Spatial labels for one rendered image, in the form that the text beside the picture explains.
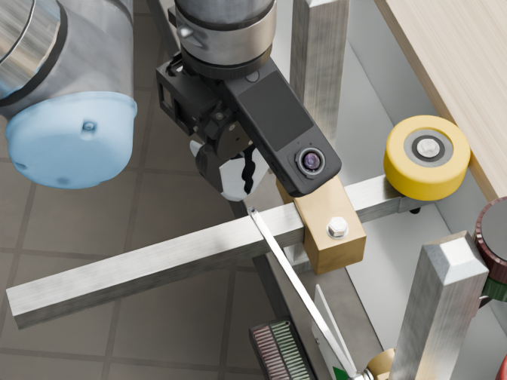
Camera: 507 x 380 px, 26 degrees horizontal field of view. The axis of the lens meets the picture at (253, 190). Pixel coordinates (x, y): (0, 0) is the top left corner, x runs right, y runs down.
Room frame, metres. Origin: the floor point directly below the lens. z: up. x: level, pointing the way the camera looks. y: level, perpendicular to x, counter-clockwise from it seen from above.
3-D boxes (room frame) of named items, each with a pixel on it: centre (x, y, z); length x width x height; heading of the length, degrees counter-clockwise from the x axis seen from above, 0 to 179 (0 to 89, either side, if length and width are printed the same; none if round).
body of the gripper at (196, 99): (0.57, 0.03, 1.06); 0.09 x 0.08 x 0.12; 40
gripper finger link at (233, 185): (0.55, 0.04, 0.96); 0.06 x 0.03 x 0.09; 40
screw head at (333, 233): (0.54, -0.08, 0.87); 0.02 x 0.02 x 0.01
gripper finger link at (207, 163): (0.53, 0.03, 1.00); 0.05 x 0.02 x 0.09; 130
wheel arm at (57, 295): (0.54, 0.02, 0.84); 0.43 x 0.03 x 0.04; 110
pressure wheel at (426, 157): (0.61, -0.17, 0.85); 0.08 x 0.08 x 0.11
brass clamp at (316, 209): (0.59, -0.06, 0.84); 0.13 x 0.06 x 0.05; 20
